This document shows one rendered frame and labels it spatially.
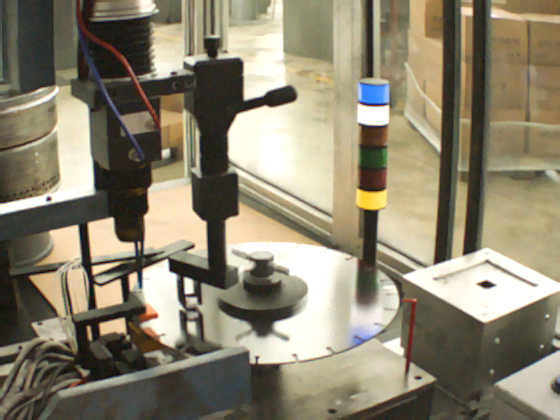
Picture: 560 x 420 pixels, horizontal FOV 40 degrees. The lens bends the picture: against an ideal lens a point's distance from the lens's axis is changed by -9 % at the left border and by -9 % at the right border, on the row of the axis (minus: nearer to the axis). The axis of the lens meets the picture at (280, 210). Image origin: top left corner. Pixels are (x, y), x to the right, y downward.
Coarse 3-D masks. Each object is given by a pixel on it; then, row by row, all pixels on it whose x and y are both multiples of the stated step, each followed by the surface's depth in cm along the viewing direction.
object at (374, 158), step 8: (360, 152) 122; (368, 152) 121; (376, 152) 121; (384, 152) 122; (360, 160) 123; (368, 160) 122; (376, 160) 122; (384, 160) 122; (368, 168) 122; (376, 168) 122
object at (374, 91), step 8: (360, 80) 120; (368, 80) 120; (376, 80) 120; (384, 80) 120; (360, 88) 119; (368, 88) 118; (376, 88) 118; (384, 88) 118; (360, 96) 120; (368, 96) 118; (376, 96) 118; (384, 96) 119; (376, 104) 119
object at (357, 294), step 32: (288, 256) 114; (320, 256) 113; (352, 256) 113; (160, 288) 104; (192, 288) 104; (320, 288) 104; (352, 288) 104; (384, 288) 104; (160, 320) 96; (192, 320) 96; (224, 320) 96; (256, 320) 96; (288, 320) 96; (320, 320) 96; (352, 320) 96; (384, 320) 96; (192, 352) 89; (256, 352) 89; (288, 352) 89; (320, 352) 89
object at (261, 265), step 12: (240, 252) 103; (252, 252) 101; (264, 252) 101; (276, 252) 102; (288, 252) 104; (252, 264) 99; (264, 264) 100; (276, 264) 99; (252, 276) 101; (264, 276) 100
